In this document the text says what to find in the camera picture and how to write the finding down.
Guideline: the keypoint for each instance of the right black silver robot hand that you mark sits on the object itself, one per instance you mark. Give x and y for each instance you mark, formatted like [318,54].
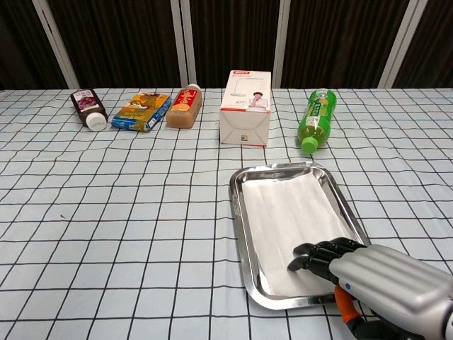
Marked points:
[389,283]

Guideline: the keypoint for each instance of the white parchment paper sheet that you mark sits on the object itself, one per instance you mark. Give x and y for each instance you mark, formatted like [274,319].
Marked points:
[283,219]

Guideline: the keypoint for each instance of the metal tray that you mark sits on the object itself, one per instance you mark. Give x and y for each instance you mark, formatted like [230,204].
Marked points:
[283,302]

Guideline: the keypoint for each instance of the green tea bottle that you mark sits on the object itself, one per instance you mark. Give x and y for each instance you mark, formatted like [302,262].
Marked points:
[316,117]

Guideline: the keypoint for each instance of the white lamp box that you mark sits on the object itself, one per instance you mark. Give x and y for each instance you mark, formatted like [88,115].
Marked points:
[244,120]

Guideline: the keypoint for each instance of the brown drink bottle red label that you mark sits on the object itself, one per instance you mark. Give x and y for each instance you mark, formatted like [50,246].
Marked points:
[182,110]

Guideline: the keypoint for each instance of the blue checked tablecloth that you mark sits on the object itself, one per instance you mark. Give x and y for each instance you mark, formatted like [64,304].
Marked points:
[106,230]

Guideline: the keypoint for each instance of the yellow blue drink carton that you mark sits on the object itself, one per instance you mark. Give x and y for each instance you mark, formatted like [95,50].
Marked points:
[141,113]

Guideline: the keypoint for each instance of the purple juice bottle white cap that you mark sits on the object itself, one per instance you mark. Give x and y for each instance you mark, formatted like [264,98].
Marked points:
[86,104]

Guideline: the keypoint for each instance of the dark partition panel white frame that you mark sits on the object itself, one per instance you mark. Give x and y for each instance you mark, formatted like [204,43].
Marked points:
[439,53]
[21,42]
[120,42]
[233,35]
[336,42]

